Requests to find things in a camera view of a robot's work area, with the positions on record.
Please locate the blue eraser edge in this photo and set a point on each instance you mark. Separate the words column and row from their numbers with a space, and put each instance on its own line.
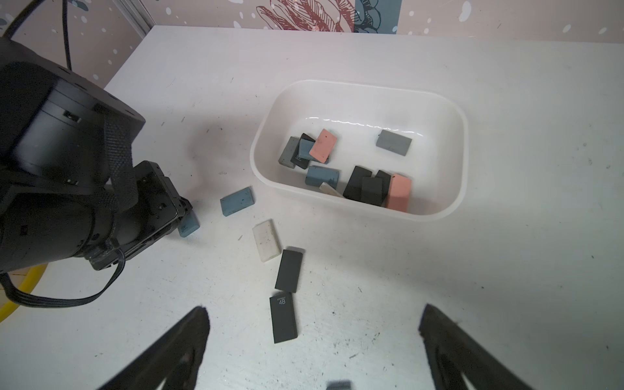
column 317, row 175

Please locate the black eraser 4B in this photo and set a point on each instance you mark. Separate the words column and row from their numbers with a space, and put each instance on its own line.
column 302, row 163

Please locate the white eraser left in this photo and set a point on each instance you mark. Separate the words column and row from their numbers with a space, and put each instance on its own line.
column 266, row 241

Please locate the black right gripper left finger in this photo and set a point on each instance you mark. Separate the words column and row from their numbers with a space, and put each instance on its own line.
column 173, row 361

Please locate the pink eraser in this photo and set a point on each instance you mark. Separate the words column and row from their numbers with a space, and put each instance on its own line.
column 399, row 193
column 323, row 147

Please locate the dark grey eraser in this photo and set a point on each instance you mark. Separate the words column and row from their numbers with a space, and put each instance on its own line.
column 374, row 190
column 289, row 271
column 283, row 318

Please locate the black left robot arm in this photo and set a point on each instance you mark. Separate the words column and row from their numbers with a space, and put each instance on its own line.
column 69, row 186

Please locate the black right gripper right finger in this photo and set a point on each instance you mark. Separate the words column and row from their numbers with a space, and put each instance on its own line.
column 456, row 359

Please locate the white storage box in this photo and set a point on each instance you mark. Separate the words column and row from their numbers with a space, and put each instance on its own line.
column 437, row 161

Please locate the white eraser 4B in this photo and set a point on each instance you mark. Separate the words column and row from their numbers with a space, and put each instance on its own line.
column 327, row 189

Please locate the blue eraser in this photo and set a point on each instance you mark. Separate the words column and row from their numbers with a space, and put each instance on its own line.
column 339, row 385
column 305, row 147
column 189, row 224
column 237, row 201

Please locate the dark grey eraser front right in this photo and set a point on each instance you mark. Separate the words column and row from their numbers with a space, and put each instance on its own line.
column 374, row 190

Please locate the dark grey eraser lower centre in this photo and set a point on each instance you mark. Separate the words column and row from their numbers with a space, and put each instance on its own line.
column 283, row 318

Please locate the dark grey eraser upper centre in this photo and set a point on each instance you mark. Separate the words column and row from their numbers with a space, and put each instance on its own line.
column 289, row 271

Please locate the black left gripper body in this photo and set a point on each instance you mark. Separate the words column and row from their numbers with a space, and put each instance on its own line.
column 157, row 213

